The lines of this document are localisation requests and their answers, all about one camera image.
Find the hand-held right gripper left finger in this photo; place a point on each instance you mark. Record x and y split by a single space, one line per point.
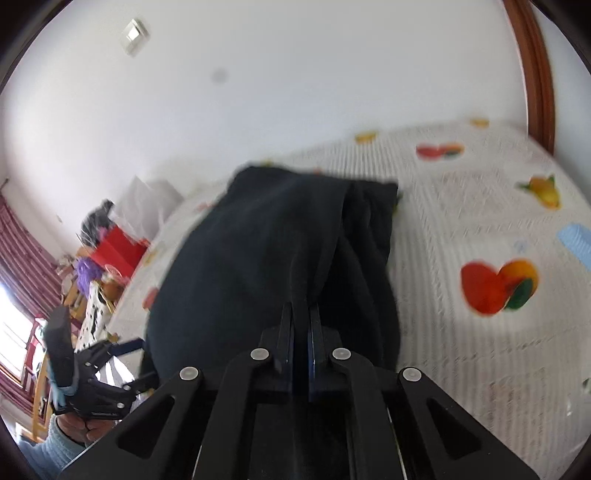
287 332

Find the person's left forearm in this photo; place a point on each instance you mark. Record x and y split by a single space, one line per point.
51 454

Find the black sweatshirt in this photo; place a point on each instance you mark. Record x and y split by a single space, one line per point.
258 240

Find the person's left hand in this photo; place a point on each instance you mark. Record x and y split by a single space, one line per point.
87 429

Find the white wall switch plate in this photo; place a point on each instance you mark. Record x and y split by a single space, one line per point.
135 36

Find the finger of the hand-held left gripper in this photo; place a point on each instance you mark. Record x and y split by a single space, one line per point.
129 346
141 385

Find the light blue striped cloth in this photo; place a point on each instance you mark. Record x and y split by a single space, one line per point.
577 244

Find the black spotted white cloth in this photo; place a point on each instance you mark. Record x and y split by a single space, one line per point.
94 318

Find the purple fluffy item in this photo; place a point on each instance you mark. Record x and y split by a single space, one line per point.
87 277

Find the white plastic bag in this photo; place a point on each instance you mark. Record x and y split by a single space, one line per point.
147 203

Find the red bag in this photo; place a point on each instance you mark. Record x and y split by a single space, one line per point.
117 251

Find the bright window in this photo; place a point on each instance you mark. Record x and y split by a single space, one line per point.
14 337

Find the fruit print bed sheet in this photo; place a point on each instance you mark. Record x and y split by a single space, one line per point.
461 207

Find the brown wooden door frame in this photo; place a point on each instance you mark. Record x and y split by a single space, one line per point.
535 69

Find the dark grey cloth bundle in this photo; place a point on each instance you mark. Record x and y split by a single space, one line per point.
98 219

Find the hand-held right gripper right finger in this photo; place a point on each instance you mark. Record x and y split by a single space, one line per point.
311 350

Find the red striped curtain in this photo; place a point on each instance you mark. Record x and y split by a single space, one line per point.
23 258

